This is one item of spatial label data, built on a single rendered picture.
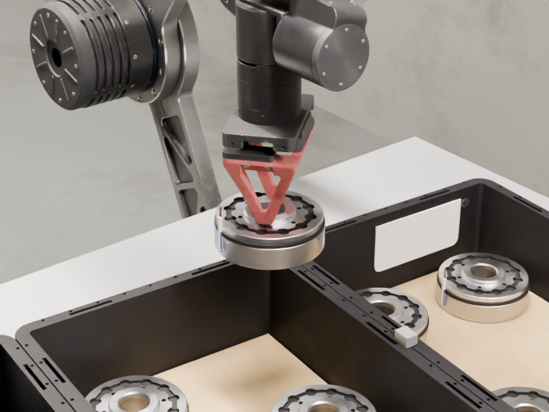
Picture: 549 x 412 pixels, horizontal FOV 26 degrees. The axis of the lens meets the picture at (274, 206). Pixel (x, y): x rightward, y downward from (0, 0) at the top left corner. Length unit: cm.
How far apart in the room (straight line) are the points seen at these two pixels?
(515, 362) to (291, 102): 41
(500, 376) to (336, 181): 73
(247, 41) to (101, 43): 88
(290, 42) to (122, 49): 95
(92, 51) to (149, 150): 183
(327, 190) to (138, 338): 74
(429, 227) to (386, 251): 6
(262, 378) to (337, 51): 41
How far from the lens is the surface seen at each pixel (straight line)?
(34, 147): 377
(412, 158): 201
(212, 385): 123
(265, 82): 103
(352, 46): 97
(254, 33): 101
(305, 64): 96
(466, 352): 129
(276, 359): 126
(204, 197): 199
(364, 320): 115
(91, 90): 190
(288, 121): 105
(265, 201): 112
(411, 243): 138
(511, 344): 131
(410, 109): 365
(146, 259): 171
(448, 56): 348
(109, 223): 329
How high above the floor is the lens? 156
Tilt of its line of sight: 28 degrees down
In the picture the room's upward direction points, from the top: straight up
